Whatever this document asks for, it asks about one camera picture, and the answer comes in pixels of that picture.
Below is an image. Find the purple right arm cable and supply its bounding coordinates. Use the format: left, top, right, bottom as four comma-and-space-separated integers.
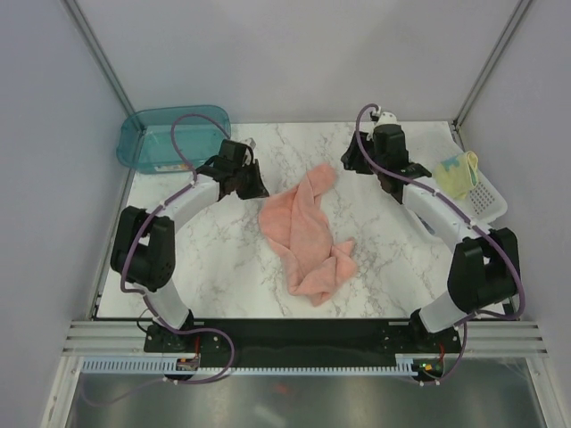
355, 103, 527, 387

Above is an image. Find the yellow green towel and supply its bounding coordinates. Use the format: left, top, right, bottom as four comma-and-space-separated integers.
433, 151, 479, 200

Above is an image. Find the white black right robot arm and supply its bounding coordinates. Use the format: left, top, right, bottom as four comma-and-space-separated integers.
341, 124, 526, 351

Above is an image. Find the white perforated plastic basket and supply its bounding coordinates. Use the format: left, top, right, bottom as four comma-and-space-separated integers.
402, 122, 508, 243

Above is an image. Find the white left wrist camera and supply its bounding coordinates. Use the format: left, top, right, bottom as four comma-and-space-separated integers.
241, 137, 256, 157

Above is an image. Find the aluminium frame rail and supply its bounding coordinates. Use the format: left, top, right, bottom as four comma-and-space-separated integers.
63, 318, 547, 357

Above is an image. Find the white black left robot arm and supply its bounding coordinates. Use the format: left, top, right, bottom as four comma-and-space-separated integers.
110, 138, 269, 351

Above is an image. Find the teal transparent plastic bin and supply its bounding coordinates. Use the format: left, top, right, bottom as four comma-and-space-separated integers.
116, 105, 231, 175

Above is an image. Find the pink towel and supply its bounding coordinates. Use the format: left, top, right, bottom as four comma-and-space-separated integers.
259, 163, 358, 307

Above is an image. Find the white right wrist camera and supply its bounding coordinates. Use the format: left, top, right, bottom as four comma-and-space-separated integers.
369, 106, 399, 128

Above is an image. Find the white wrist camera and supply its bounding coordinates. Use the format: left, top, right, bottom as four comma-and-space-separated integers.
369, 106, 399, 128
241, 137, 256, 157

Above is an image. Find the white slotted cable duct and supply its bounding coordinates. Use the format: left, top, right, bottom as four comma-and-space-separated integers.
81, 355, 428, 376

